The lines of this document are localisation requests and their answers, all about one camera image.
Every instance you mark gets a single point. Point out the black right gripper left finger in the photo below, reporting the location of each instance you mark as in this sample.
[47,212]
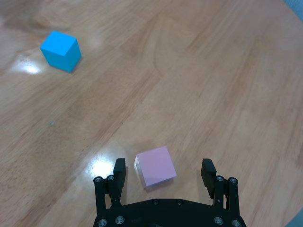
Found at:
[117,182]

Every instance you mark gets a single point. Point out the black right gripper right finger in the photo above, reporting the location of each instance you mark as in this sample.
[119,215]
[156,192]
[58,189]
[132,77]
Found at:
[209,179]

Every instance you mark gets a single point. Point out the pink cube block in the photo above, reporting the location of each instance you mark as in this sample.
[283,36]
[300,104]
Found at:
[156,166]

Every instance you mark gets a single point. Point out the light blue cube block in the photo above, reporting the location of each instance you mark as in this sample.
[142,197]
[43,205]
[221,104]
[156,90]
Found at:
[60,50]

